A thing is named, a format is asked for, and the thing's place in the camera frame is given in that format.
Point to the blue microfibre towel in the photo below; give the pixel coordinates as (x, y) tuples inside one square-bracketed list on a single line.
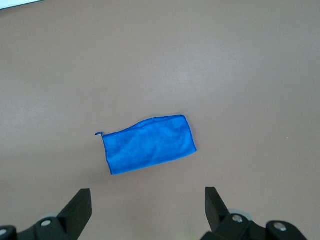
[(147, 145)]

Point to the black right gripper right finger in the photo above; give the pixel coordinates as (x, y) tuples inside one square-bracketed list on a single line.
[(220, 220)]

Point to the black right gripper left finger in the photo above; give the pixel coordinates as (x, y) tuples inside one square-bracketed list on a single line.
[(72, 220)]

